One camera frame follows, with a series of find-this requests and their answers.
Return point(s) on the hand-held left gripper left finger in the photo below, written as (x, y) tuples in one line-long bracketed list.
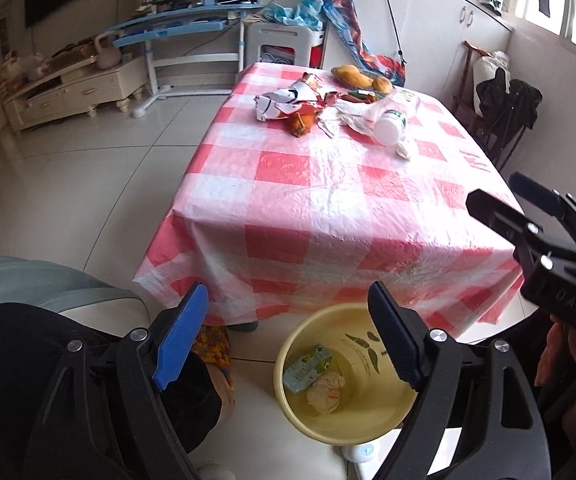
[(180, 340)]

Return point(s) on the white tissue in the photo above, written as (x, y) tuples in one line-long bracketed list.
[(350, 115)]

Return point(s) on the cream tv cabinet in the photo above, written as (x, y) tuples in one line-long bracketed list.
[(78, 90)]

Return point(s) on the long orange peel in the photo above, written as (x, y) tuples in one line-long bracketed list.
[(302, 124)]

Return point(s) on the colourful printed cloth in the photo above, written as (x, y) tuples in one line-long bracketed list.
[(353, 35)]

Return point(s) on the black clothes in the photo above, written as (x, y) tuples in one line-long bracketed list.
[(513, 100)]

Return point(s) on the red container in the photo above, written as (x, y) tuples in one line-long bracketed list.
[(318, 57)]

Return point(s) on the blue study desk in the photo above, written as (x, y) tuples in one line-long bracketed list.
[(178, 25)]

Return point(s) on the green white carton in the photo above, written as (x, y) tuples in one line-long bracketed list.
[(305, 370)]

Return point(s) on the person's right hand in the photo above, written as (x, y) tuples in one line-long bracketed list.
[(553, 355)]

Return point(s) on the white bag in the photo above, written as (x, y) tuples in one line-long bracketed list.
[(493, 62)]

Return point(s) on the blue white crumpled cloth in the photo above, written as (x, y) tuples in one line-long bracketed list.
[(293, 12)]

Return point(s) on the long yellow mango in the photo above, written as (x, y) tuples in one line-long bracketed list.
[(350, 76)]

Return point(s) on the dark wooden chair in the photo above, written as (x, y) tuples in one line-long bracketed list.
[(460, 90)]

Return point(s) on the yellow plastic bin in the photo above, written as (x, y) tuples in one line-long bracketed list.
[(348, 415)]

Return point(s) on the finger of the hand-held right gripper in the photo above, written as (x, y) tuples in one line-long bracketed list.
[(498, 217), (530, 192)]

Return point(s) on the white plastic stool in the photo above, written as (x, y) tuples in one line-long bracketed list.
[(278, 37)]

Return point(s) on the white cabinet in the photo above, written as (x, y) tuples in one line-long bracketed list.
[(438, 20)]

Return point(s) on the white plastic bottle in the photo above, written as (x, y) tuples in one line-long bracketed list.
[(393, 120)]

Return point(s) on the black white paper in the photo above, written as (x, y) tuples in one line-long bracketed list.
[(278, 105)]

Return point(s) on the patterned slipper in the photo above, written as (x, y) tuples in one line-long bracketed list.
[(213, 350)]

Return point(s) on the crumpled tissue with stains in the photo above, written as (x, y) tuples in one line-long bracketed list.
[(325, 392)]

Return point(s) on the round wrinkled mango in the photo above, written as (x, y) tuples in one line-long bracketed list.
[(382, 84)]

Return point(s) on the white round plastic object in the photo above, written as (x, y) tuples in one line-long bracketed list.
[(363, 452)]

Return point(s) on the grey seat cushion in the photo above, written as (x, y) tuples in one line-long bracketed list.
[(28, 280)]

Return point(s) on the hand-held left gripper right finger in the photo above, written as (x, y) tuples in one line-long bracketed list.
[(393, 345)]

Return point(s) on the red white checked tablecloth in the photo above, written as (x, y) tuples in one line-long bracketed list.
[(318, 200)]

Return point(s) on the pink ceramic vase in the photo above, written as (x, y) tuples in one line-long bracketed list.
[(108, 55)]

